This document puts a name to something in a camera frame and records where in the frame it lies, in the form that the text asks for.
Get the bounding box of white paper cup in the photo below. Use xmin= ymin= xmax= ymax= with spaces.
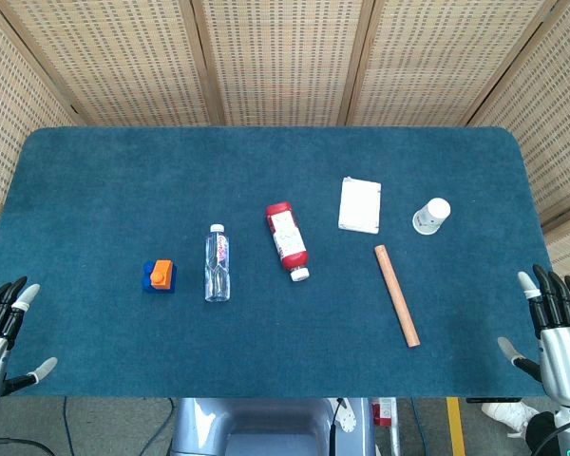
xmin=411 ymin=197 xmax=452 ymax=236

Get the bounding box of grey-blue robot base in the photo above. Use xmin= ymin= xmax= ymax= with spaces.
xmin=170 ymin=397 xmax=376 ymax=456

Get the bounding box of clear plastic water bottle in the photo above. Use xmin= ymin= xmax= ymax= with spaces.
xmin=203 ymin=223 xmax=232 ymax=303

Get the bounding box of wooden rod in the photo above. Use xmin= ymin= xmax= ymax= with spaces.
xmin=373 ymin=244 xmax=421 ymax=349

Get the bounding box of black trouser leg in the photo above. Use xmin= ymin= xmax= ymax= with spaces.
xmin=523 ymin=411 xmax=560 ymax=453

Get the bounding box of blue floor cable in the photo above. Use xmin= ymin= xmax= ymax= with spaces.
xmin=62 ymin=397 xmax=80 ymax=456
xmin=409 ymin=397 xmax=429 ymax=456

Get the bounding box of black floor cable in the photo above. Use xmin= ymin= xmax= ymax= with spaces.
xmin=0 ymin=435 xmax=56 ymax=456

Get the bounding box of flat white plastic box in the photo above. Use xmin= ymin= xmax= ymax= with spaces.
xmin=337 ymin=176 xmax=382 ymax=236

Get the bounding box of black cable on robot base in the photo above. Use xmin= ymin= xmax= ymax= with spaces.
xmin=328 ymin=398 xmax=345 ymax=456

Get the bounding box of red bottle with white label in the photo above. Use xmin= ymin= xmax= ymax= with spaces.
xmin=265 ymin=201 xmax=312 ymax=283

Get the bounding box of red and white stand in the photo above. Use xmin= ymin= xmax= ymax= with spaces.
xmin=371 ymin=397 xmax=401 ymax=456

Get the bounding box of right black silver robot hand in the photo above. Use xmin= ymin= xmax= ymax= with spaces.
xmin=497 ymin=264 xmax=570 ymax=409

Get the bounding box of blue plastic block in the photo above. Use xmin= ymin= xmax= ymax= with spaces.
xmin=140 ymin=258 xmax=179 ymax=295

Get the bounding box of white shoe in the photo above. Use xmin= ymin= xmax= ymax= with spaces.
xmin=481 ymin=402 xmax=541 ymax=434

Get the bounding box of blue table mat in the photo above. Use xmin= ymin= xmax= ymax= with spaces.
xmin=0 ymin=125 xmax=555 ymax=399

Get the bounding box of woven bamboo folding screen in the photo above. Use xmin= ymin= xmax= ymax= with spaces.
xmin=0 ymin=0 xmax=570 ymax=286

